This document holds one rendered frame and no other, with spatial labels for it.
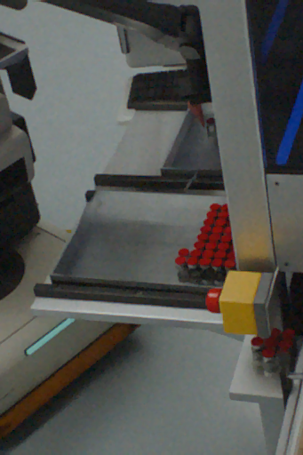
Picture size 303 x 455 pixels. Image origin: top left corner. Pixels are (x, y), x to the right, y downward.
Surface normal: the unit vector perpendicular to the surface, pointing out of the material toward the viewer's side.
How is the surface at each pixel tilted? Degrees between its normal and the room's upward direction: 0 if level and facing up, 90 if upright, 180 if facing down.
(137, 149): 0
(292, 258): 90
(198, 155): 0
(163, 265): 0
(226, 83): 90
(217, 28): 90
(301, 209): 90
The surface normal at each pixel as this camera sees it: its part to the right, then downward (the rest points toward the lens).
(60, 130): -0.16, -0.79
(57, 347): 0.70, 0.33
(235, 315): -0.28, 0.62
